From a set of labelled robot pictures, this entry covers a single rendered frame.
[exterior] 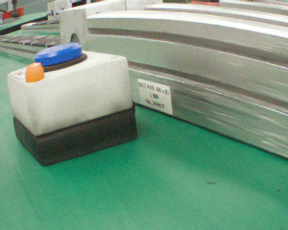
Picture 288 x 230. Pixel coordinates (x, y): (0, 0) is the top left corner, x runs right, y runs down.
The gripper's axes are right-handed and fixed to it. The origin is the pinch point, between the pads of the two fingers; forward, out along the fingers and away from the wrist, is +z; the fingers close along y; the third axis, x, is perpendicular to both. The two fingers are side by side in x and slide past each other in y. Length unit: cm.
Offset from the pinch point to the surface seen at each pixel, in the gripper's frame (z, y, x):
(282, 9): -6.9, -4.7, -16.0
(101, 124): -0.4, -30.5, -19.6
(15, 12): -3, 50, 342
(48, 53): -5.9, -32.9, -16.7
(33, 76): -5.0, -35.0, -19.2
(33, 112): -2.6, -35.4, -19.5
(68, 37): -4.3, -23.8, 2.2
